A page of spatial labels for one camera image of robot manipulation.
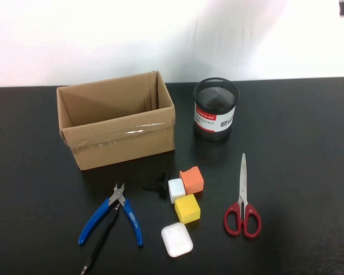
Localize orange foam block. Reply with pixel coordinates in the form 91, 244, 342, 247
179, 166, 205, 195

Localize thin black pen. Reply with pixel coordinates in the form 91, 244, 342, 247
79, 203, 121, 275

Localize blue-handled wire cutters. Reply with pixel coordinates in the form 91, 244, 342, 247
78, 183, 144, 247

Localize yellow block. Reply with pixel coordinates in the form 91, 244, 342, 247
174, 194, 201, 225

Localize brown cardboard box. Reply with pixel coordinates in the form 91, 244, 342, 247
56, 70, 177, 171

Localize white rounded earbud case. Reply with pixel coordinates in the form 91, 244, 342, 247
161, 222, 194, 258

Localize red-handled scissors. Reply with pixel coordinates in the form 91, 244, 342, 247
223, 152, 262, 239

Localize small black plastic clip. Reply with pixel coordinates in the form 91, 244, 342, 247
142, 172, 169, 200

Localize black mesh pen holder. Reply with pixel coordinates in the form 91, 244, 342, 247
193, 77, 240, 142

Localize small white block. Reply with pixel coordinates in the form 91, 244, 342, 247
167, 178, 186, 205

